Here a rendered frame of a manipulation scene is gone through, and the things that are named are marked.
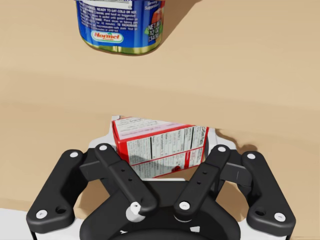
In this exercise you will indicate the pale wooden shelf unit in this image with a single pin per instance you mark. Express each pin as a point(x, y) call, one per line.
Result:
point(225, 75)

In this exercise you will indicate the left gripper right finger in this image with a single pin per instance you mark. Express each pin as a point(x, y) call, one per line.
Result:
point(202, 180)

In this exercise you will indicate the green and blue rectangular can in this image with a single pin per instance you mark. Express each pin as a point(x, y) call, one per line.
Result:
point(112, 22)

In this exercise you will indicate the red and white carton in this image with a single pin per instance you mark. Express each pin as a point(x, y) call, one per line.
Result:
point(160, 147)

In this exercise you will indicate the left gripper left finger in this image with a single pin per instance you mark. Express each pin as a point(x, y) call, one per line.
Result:
point(130, 180)

